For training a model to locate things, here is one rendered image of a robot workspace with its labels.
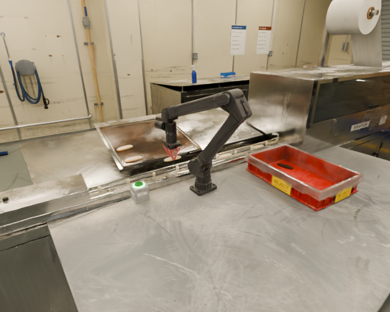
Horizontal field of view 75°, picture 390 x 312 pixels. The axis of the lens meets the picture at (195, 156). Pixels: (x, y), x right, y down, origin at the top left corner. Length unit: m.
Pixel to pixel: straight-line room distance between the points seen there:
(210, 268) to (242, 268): 0.10
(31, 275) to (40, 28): 3.98
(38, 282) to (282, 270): 1.04
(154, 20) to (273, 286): 4.89
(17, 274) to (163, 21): 4.72
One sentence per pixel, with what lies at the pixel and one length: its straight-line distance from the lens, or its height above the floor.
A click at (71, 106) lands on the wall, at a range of 4.95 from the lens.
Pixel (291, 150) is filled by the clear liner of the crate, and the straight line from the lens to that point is 1.63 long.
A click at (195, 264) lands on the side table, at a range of 0.92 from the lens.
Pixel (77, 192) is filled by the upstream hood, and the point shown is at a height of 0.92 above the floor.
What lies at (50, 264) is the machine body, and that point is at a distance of 1.38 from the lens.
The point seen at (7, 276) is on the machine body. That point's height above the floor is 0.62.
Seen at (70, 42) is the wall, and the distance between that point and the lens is 4.87.
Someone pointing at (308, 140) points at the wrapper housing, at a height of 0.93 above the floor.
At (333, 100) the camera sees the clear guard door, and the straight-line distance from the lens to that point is 1.86.
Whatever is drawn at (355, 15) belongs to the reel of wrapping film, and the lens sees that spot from 2.26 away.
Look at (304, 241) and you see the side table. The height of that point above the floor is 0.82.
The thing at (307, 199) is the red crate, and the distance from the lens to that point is 1.25.
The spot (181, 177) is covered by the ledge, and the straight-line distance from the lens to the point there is 1.35.
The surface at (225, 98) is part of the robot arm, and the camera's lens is 0.99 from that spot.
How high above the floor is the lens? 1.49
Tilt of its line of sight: 24 degrees down
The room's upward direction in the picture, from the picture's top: straight up
